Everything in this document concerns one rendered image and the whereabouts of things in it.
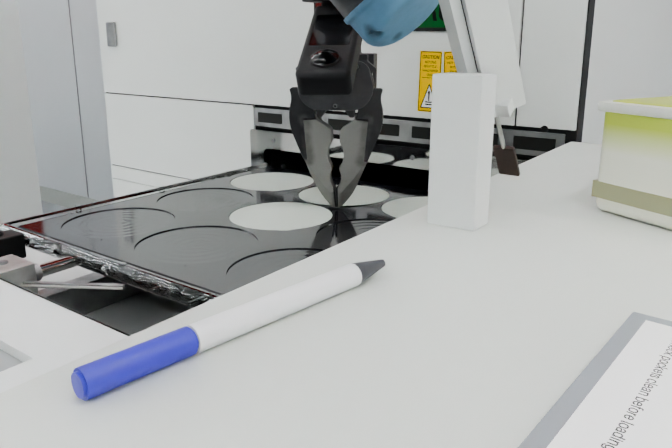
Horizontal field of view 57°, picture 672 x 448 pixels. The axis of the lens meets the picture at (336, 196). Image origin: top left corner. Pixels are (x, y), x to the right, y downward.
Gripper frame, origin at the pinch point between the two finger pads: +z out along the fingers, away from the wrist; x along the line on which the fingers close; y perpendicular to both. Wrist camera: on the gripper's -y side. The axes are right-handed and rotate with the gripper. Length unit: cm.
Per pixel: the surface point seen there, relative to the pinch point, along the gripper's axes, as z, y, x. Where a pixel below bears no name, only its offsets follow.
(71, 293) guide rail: 7.1, -10.8, 22.7
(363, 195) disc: 1.5, 6.4, -2.3
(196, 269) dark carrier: 1.6, -17.6, 8.5
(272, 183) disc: 1.6, 11.4, 9.0
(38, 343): -4.4, -40.7, 6.2
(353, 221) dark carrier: 1.6, -3.2, -2.1
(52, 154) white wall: 58, 316, 223
